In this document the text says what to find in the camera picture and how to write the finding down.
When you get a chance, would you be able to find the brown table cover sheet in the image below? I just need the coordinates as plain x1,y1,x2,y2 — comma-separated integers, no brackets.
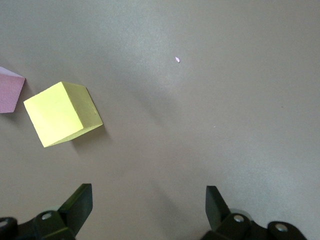
0,0,320,240

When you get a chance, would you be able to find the pink foam cube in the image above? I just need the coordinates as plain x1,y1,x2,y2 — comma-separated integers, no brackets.
0,66,27,114

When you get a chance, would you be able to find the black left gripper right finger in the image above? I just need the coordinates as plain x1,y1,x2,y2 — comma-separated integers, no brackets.
203,185,307,240

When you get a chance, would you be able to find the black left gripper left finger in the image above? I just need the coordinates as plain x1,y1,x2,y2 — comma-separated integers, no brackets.
0,183,94,240

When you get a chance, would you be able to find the yellow foam cube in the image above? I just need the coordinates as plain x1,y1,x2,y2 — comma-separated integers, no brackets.
23,81,104,149

